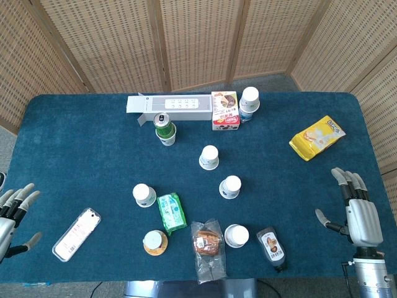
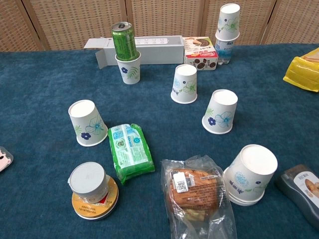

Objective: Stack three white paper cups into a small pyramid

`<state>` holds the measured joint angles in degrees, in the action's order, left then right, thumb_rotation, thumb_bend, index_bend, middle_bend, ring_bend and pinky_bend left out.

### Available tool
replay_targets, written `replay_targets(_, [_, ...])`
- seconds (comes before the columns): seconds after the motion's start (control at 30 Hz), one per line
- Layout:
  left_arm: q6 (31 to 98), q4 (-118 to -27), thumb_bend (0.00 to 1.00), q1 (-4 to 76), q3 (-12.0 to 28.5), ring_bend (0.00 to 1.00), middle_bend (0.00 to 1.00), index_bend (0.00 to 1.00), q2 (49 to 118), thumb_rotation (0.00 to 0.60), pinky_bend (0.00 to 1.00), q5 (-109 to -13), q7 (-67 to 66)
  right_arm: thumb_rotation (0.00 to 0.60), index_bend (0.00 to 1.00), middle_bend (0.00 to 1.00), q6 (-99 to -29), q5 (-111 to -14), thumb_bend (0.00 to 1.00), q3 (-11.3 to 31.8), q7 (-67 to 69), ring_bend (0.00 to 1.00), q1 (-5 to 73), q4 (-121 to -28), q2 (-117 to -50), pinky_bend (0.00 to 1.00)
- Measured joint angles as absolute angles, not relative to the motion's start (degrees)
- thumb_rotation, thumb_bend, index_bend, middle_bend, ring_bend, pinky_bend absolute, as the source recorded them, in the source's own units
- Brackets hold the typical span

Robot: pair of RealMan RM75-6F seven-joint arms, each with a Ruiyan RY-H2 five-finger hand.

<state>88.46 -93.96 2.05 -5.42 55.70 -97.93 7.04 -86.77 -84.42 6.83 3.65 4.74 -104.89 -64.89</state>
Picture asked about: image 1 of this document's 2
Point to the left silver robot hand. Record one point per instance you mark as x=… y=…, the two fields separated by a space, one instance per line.
x=7 y=228

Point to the red white cookie box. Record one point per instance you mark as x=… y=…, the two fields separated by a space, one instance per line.
x=225 y=113

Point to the grey robot torso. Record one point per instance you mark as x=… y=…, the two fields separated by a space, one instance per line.
x=186 y=288

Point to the floral paper cup holding can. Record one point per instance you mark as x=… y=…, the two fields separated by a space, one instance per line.
x=168 y=139

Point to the floral white paper cup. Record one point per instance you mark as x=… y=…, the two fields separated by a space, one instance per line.
x=143 y=195
x=209 y=156
x=231 y=186

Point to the yellow snack bag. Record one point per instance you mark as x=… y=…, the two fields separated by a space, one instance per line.
x=314 y=138

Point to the dark sauce squeeze bottle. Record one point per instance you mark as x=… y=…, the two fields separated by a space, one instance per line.
x=273 y=246

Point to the woven bamboo folding screen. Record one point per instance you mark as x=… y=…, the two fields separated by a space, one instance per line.
x=198 y=40

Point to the gold round tin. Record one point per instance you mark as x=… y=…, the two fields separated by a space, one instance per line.
x=162 y=250

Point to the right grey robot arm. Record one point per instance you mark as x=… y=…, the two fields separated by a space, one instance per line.
x=372 y=276

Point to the blue felt table cover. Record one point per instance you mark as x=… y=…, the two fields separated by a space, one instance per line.
x=93 y=161

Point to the stacked white paper cups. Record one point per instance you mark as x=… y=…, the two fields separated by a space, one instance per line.
x=237 y=235

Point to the black white shoe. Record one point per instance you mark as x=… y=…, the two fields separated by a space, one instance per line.
x=2 y=181

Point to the bread in clear bag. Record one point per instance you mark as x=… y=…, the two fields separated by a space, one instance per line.
x=207 y=242

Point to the clear white plastic package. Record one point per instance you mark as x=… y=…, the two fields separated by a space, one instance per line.
x=77 y=234

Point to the green tissue pack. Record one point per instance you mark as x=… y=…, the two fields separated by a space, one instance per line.
x=171 y=212

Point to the long grey cardboard box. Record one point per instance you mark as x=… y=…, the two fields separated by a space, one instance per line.
x=186 y=107

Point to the paper cup capping bottle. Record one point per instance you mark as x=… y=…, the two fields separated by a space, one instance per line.
x=250 y=97

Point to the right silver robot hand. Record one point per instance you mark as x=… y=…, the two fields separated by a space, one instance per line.
x=364 y=220

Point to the green drink can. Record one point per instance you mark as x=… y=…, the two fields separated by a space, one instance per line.
x=162 y=121

